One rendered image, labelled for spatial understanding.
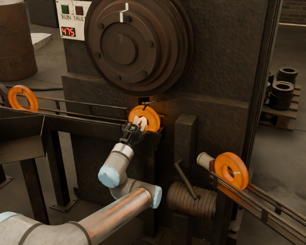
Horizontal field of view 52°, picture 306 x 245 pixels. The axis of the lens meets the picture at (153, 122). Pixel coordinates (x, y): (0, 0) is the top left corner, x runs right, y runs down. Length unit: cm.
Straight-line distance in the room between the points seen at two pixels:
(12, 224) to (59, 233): 13
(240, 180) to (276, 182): 123
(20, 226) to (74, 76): 97
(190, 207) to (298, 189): 117
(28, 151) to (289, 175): 179
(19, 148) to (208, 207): 95
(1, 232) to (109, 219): 30
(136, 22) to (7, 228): 78
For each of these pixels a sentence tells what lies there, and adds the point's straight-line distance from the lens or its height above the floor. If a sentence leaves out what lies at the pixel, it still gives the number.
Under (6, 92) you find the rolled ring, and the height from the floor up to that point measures 74.
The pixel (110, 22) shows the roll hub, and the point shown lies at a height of 122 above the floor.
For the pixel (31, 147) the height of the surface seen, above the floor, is 60.
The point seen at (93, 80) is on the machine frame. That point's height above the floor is 87.
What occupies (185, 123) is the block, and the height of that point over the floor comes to 80.
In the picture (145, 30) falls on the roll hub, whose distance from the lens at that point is 119.
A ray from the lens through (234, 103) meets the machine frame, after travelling 140.
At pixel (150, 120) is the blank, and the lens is 146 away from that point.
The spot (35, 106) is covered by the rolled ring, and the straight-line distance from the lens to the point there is 185.
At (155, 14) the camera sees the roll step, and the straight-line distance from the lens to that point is 123.
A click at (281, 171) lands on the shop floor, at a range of 254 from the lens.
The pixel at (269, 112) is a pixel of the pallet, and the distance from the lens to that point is 303.
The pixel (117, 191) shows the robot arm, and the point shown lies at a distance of 135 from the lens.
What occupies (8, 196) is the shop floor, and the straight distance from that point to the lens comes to 237.
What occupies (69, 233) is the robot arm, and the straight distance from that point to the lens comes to 88.
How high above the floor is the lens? 147
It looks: 30 degrees down
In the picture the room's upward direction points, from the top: straight up
